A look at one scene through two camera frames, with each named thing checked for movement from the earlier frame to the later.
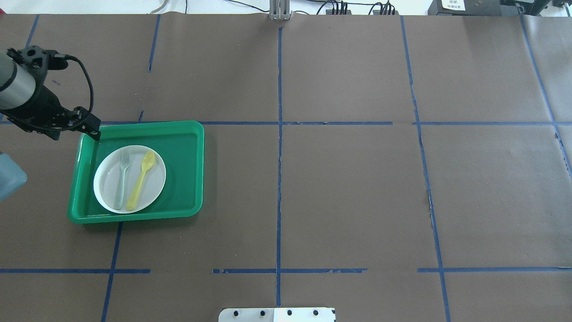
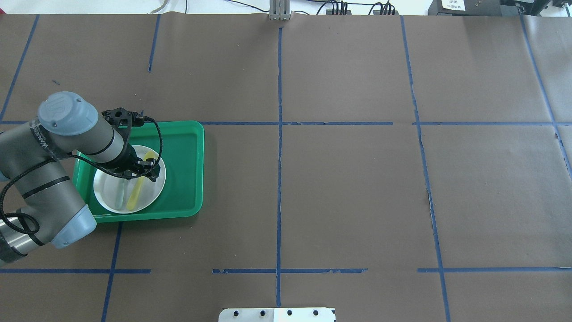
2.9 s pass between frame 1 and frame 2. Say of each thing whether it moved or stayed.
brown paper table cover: stayed
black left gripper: moved
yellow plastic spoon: stayed
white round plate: stayed
